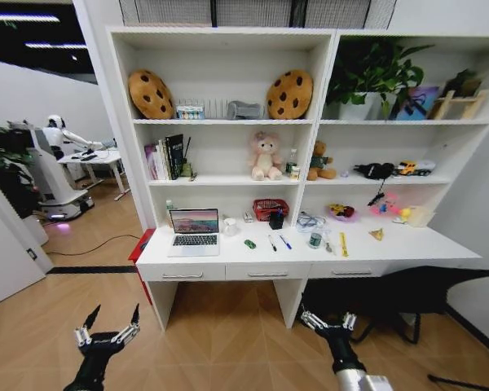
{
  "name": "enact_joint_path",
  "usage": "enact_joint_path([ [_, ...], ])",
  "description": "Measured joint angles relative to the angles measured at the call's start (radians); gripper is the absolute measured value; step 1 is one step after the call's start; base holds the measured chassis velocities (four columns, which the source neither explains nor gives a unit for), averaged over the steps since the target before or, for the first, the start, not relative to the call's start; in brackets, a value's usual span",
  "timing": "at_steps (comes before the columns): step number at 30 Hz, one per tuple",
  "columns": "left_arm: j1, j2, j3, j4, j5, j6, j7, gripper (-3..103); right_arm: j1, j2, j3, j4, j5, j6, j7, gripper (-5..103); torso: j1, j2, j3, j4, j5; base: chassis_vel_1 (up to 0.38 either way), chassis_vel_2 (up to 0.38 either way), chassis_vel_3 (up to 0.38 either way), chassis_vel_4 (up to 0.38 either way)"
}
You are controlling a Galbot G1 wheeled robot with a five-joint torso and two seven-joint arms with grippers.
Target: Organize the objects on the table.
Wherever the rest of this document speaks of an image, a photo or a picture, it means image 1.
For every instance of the small clear bottle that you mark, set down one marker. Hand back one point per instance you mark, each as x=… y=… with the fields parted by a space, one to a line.
x=169 y=205

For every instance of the wooden easel stand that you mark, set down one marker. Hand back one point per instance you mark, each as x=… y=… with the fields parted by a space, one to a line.
x=458 y=104

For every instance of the black pen holder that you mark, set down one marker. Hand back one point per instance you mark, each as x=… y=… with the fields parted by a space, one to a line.
x=275 y=221

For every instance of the green potted plant white pot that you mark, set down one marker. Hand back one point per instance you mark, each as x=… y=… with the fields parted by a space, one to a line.
x=371 y=81

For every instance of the pastel dotted small box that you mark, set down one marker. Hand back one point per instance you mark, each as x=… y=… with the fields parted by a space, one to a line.
x=190 y=111

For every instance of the red cabinet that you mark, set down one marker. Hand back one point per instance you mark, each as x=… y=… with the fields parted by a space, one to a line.
x=138 y=252

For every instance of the pink plastic toy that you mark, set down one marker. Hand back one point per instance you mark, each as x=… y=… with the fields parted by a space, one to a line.
x=383 y=205

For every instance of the small dark plant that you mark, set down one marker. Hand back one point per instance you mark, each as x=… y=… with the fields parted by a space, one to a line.
x=464 y=81

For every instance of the yellow ball toy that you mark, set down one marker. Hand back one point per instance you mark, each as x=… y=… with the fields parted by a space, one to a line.
x=403 y=213

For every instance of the white desk shelf unit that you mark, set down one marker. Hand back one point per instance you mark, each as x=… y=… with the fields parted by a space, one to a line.
x=269 y=252

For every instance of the blue pen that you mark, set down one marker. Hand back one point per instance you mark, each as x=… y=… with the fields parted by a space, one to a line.
x=285 y=242

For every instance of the large dark leafy plant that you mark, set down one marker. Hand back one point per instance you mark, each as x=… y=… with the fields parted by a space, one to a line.
x=4 y=163

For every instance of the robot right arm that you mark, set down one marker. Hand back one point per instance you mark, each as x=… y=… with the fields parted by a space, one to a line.
x=352 y=382

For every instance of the white door panel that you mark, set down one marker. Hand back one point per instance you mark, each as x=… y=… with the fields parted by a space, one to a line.
x=8 y=252

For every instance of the grey folded cushion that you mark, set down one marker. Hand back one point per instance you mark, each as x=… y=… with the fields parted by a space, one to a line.
x=243 y=110

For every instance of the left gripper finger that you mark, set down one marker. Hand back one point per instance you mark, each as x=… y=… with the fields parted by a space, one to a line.
x=83 y=334
x=130 y=329

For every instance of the black chair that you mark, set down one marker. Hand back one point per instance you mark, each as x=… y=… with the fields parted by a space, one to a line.
x=391 y=293

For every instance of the brown teddy bear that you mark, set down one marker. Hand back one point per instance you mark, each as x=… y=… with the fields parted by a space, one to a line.
x=320 y=163

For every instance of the yellow ruler strip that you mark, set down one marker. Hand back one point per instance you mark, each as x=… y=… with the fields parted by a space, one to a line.
x=343 y=244

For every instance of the pink book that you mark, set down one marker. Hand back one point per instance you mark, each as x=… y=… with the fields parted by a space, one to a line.
x=150 y=163

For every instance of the white waste bin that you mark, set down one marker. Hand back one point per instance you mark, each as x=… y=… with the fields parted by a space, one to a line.
x=38 y=230

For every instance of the reed diffuser bottle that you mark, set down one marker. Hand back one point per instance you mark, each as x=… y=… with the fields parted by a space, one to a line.
x=186 y=167

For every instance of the open silver laptop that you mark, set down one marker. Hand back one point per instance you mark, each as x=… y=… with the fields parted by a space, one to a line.
x=195 y=234

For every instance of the pink plush bear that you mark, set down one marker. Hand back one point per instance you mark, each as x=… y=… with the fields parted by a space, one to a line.
x=265 y=156

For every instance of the metal spoon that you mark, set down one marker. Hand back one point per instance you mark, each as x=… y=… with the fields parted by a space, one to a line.
x=329 y=244

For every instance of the white background desk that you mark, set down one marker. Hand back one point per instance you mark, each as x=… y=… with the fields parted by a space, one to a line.
x=98 y=156

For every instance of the black book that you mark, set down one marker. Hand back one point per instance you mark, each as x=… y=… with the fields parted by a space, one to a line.
x=174 y=156

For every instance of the black pen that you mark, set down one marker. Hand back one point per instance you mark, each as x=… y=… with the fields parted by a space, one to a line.
x=272 y=243

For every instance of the grey mesh vent panel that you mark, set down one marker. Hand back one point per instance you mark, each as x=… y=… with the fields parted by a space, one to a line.
x=248 y=12

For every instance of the green toy car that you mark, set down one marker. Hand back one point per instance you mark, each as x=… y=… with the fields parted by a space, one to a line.
x=250 y=243

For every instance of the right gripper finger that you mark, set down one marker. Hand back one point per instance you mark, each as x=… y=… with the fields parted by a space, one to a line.
x=313 y=321
x=348 y=322

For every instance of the yellow toy truck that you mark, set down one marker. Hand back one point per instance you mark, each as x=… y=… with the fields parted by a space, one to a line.
x=409 y=168

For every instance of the yellow triangular packet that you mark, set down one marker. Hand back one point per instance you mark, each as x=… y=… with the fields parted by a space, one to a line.
x=377 y=235

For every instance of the black chair base leg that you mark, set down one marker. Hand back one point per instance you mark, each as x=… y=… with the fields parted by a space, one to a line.
x=464 y=381

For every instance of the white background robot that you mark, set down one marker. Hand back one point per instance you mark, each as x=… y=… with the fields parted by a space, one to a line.
x=55 y=171

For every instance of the small flower bouquet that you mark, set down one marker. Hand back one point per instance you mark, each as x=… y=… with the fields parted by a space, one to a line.
x=342 y=212

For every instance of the black headphones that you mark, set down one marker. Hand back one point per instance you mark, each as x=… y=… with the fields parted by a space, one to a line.
x=373 y=169

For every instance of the clear water bottle green label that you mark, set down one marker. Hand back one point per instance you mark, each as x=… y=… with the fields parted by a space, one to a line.
x=316 y=239

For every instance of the colourful framed picture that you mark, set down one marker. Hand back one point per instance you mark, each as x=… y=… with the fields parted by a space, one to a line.
x=415 y=104

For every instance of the chocolate chip cookie pillow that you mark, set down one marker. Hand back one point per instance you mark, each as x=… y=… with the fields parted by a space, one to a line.
x=289 y=94
x=150 y=94

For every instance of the white book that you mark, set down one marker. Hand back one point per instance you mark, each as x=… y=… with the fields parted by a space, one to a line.
x=161 y=161

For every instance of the white mug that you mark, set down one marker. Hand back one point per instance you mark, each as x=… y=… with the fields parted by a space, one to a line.
x=230 y=227

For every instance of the green tea bottle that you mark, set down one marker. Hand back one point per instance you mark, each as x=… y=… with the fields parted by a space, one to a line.
x=292 y=165

